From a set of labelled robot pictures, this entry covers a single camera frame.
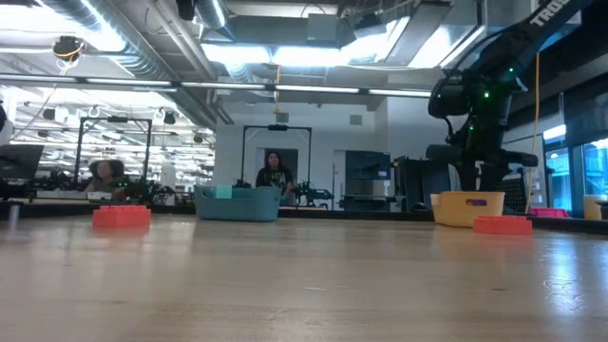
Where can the dark cabinet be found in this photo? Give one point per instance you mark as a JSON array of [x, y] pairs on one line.
[[368, 171]]

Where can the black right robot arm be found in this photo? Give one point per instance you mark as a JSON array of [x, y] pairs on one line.
[[489, 95]]

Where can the yellow container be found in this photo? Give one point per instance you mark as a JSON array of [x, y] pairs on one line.
[[593, 208]]

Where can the pink plastic bin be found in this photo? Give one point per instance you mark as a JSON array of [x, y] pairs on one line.
[[548, 212]]

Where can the orange toy brick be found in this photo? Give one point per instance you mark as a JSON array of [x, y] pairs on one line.
[[121, 216], [502, 225]]

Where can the mint green cube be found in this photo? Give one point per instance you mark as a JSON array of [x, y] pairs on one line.
[[223, 192]]

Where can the silver ventilation duct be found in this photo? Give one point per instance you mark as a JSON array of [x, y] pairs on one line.
[[142, 52]]

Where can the dark computer monitor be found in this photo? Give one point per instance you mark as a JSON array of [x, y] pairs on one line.
[[19, 164]]

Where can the yellow plastic bin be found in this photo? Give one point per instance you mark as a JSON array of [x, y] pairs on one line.
[[468, 214]]

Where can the long LED light bar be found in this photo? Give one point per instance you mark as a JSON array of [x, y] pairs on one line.
[[223, 86]]

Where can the black background robot arm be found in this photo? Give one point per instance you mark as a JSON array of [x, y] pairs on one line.
[[311, 194]]

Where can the black station gantry frame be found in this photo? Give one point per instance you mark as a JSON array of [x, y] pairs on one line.
[[79, 152], [277, 127]]

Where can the person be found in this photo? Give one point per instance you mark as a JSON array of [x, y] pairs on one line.
[[105, 176], [274, 173]]

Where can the blue plastic bin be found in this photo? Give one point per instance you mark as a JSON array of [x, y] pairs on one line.
[[237, 209]]

